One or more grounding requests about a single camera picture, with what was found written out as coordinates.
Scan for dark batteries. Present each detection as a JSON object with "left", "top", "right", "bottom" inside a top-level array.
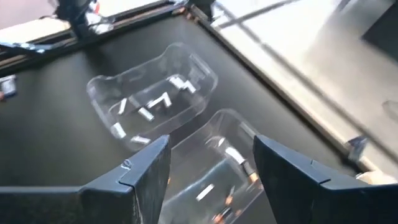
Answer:
[{"left": 110, "top": 122, "right": 127, "bottom": 139}]

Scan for clear plastic bin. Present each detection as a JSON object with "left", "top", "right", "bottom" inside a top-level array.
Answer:
[
  {"left": 158, "top": 108, "right": 274, "bottom": 224},
  {"left": 86, "top": 42, "right": 219, "bottom": 153}
]

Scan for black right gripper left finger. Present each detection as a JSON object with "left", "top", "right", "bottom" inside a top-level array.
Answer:
[{"left": 0, "top": 134, "right": 172, "bottom": 224}]

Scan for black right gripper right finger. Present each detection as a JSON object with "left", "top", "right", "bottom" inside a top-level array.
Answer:
[{"left": 252, "top": 134, "right": 398, "bottom": 224}]

